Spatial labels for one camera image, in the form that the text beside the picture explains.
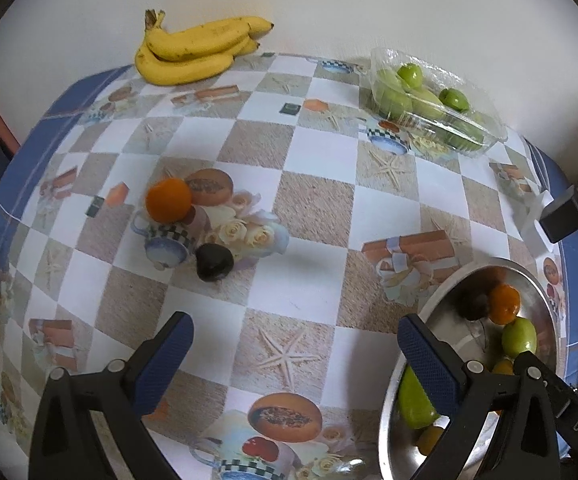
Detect tan longan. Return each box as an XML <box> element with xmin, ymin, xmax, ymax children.
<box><xmin>492</xmin><ymin>358</ymin><xmax>513</xmax><ymax>375</ymax></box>
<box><xmin>416</xmin><ymin>426</ymin><xmax>444</xmax><ymax>456</ymax></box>

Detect round green fruit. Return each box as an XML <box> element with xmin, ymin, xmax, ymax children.
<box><xmin>502</xmin><ymin>316</ymin><xmax>537</xmax><ymax>360</ymax></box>

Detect large green mango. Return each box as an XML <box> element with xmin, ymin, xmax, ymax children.
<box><xmin>397</xmin><ymin>365</ymin><xmax>440</xmax><ymax>430</ymax></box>

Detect orange tangerine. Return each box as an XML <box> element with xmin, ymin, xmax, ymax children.
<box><xmin>487</xmin><ymin>283</ymin><xmax>521</xmax><ymax>326</ymax></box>
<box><xmin>144</xmin><ymin>178</ymin><xmax>192</xmax><ymax>223</ymax></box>

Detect black plum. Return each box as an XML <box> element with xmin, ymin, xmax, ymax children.
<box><xmin>196</xmin><ymin>243</ymin><xmax>234</xmax><ymax>283</ymax></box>
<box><xmin>455</xmin><ymin>289</ymin><xmax>490</xmax><ymax>322</ymax></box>

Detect large steel bowl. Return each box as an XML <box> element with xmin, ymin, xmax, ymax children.
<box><xmin>378</xmin><ymin>258</ymin><xmax>566</xmax><ymax>479</ymax></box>

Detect black power adapter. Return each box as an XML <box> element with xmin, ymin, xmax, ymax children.
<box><xmin>539</xmin><ymin>194</ymin><xmax>578</xmax><ymax>244</ymax></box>

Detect white adapter base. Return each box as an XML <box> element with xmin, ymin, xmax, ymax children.
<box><xmin>519</xmin><ymin>190</ymin><xmax>554</xmax><ymax>258</ymax></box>

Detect checkered vinyl tablecloth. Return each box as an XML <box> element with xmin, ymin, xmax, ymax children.
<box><xmin>0</xmin><ymin>53</ymin><xmax>578</xmax><ymax>479</ymax></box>

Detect clear plastic fruit box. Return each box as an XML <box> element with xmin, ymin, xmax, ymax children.
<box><xmin>369</xmin><ymin>48</ymin><xmax>508</xmax><ymax>157</ymax></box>

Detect yellow banana bunch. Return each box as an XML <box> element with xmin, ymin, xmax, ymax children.
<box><xmin>135</xmin><ymin>9</ymin><xmax>274</xmax><ymax>87</ymax></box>

